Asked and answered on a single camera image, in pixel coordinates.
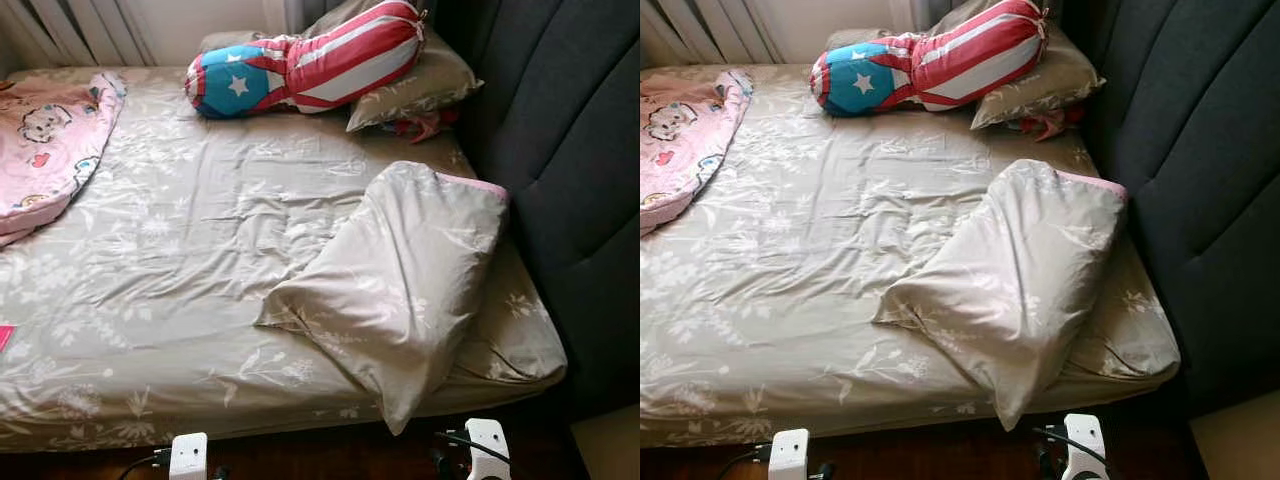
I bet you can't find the pink cartoon print blanket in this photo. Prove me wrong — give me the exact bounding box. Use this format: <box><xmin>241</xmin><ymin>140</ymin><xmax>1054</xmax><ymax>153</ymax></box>
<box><xmin>0</xmin><ymin>68</ymin><xmax>129</xmax><ymax>249</ymax></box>
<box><xmin>640</xmin><ymin>68</ymin><xmax>753</xmax><ymax>236</ymax></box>

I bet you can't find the beige nightstand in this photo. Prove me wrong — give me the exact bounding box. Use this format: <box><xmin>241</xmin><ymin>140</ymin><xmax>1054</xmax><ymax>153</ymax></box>
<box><xmin>570</xmin><ymin>400</ymin><xmax>641</xmax><ymax>480</ymax></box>
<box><xmin>1188</xmin><ymin>393</ymin><xmax>1280</xmax><ymax>480</ymax></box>

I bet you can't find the grey floral pink-edged pillow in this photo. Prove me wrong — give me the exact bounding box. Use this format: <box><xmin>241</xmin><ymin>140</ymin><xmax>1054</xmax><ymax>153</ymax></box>
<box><xmin>255</xmin><ymin>160</ymin><xmax>512</xmax><ymax>437</ymax></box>
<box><xmin>873</xmin><ymin>157</ymin><xmax>1129</xmax><ymax>431</ymax></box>

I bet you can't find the bed with grey floral sheet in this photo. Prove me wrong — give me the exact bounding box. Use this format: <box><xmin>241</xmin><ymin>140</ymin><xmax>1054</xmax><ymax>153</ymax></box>
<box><xmin>0</xmin><ymin>62</ymin><xmax>569</xmax><ymax>453</ymax></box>
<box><xmin>640</xmin><ymin>60</ymin><xmax>1183</xmax><ymax>449</ymax></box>

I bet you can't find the dark grey upholstered headboard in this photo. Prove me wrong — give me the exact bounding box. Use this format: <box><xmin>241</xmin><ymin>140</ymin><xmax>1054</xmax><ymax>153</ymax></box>
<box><xmin>1055</xmin><ymin>0</ymin><xmax>1280</xmax><ymax>416</ymax></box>
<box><xmin>425</xmin><ymin>0</ymin><xmax>641</xmax><ymax>421</ymax></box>

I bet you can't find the small red cloth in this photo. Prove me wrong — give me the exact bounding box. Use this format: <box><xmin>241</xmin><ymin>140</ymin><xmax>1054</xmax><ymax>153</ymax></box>
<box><xmin>383</xmin><ymin>108</ymin><xmax>463</xmax><ymax>144</ymax></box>
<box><xmin>1008</xmin><ymin>105</ymin><xmax>1088</xmax><ymax>141</ymax></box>

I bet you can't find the grey pleated curtain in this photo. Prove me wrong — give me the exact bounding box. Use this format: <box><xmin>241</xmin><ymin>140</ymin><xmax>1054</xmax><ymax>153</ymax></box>
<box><xmin>262</xmin><ymin>0</ymin><xmax>331</xmax><ymax>36</ymax></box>
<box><xmin>0</xmin><ymin>0</ymin><xmax>156</xmax><ymax>71</ymax></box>
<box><xmin>640</xmin><ymin>0</ymin><xmax>786</xmax><ymax>69</ymax></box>
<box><xmin>888</xmin><ymin>0</ymin><xmax>951</xmax><ymax>33</ymax></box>

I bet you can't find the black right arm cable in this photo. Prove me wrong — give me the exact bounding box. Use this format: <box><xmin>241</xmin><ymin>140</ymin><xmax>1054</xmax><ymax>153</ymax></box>
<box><xmin>1032</xmin><ymin>424</ymin><xmax>1116</xmax><ymax>480</ymax></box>
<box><xmin>432</xmin><ymin>428</ymin><xmax>521</xmax><ymax>480</ymax></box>

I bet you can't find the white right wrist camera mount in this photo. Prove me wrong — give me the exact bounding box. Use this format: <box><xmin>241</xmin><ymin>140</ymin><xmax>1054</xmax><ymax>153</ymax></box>
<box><xmin>463</xmin><ymin>418</ymin><xmax>511</xmax><ymax>480</ymax></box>
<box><xmin>1062</xmin><ymin>413</ymin><xmax>1109</xmax><ymax>480</ymax></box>

